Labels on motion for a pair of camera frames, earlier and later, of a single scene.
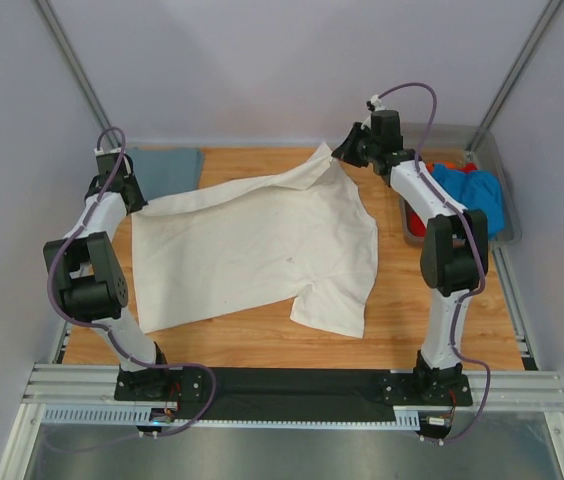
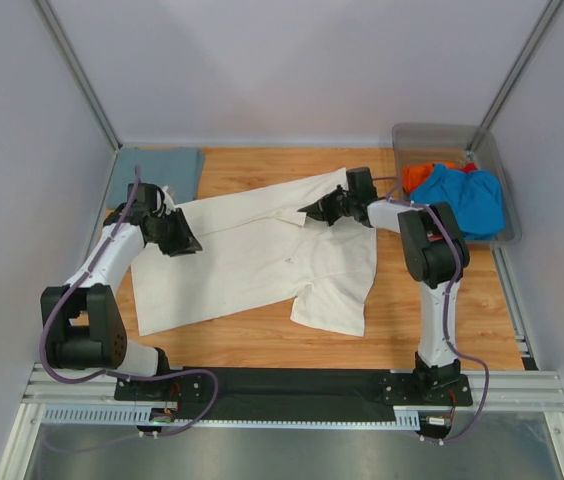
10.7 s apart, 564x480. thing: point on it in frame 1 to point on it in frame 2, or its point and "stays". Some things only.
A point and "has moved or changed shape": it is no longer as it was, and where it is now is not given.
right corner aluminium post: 515,73 stays
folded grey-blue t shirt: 164,171 stays
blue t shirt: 475,190 stays
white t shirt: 309,227 has moved or changed shape
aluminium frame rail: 490,391 stays
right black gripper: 346,152 to 321,208
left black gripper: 130,180 to 185,242
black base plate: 249,392 stays
